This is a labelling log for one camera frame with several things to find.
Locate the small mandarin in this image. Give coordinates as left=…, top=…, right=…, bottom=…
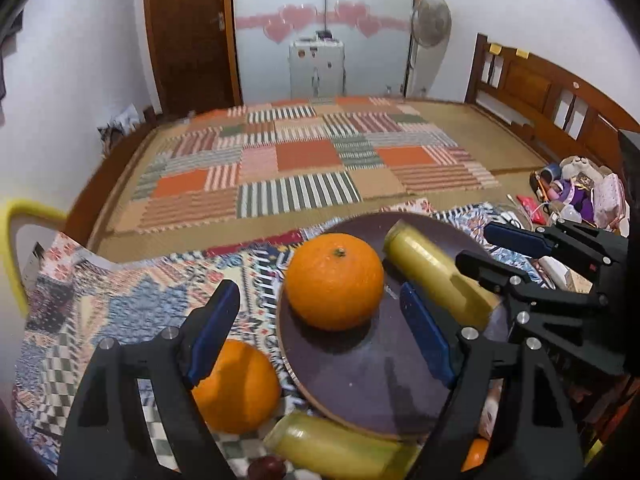
left=461, top=438, right=489, bottom=471

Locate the dark purple plate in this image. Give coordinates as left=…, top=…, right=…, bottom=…
left=275, top=211, right=511, bottom=442

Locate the large orange Dole sticker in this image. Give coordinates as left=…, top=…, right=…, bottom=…
left=192, top=339, right=281, bottom=434

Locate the dark red grape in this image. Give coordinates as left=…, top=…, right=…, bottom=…
left=247, top=455, right=288, bottom=480

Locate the large orange with stem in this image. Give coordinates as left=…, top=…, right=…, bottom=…
left=284, top=233, right=385, bottom=332

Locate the pile of clutter on bed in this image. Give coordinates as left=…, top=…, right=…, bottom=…
left=509, top=156, right=630, bottom=237

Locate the wooden bed headboard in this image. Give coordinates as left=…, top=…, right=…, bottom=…
left=464, top=34, right=639, bottom=174

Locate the patchwork tablecloth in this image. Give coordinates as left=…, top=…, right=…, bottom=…
left=10, top=198, right=542, bottom=479

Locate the standing electric fan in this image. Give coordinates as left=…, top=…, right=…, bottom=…
left=404, top=0, right=452, bottom=98

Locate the white cabinet appliance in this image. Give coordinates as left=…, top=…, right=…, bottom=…
left=288, top=35, right=346, bottom=99

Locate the sliding wardrobe with hearts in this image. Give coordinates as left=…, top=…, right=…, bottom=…
left=232, top=0, right=416, bottom=104

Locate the striped patchwork bed quilt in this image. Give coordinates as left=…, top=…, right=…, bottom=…
left=107, top=96, right=499, bottom=234

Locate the clothes pile by door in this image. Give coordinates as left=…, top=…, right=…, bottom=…
left=98, top=104, right=143, bottom=158

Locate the brown wooden door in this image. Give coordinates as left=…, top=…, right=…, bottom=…
left=143, top=0, right=242, bottom=116

